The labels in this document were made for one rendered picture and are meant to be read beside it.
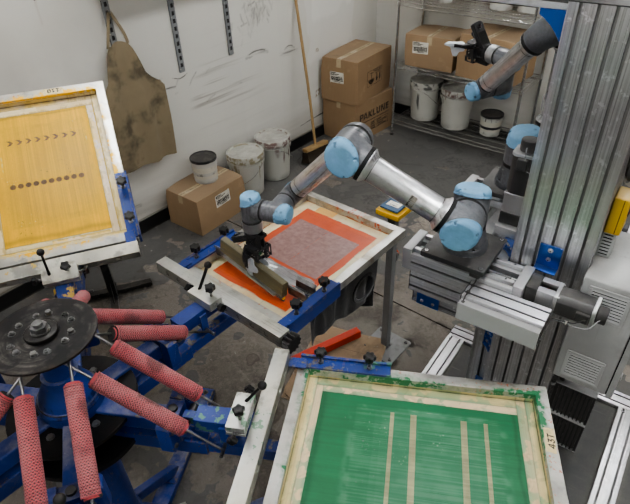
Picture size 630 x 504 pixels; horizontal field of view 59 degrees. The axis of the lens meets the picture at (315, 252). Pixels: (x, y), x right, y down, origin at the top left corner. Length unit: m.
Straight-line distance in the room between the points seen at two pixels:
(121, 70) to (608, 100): 3.00
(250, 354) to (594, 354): 1.88
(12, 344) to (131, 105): 2.58
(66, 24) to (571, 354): 3.18
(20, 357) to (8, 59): 2.28
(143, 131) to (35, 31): 0.92
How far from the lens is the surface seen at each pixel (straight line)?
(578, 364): 2.22
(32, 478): 1.62
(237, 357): 3.29
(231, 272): 2.33
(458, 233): 1.69
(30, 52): 3.72
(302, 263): 2.34
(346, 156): 1.67
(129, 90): 4.01
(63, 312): 1.76
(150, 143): 4.16
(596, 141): 1.82
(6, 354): 1.72
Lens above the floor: 2.39
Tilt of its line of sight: 37 degrees down
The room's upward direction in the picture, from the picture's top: 2 degrees counter-clockwise
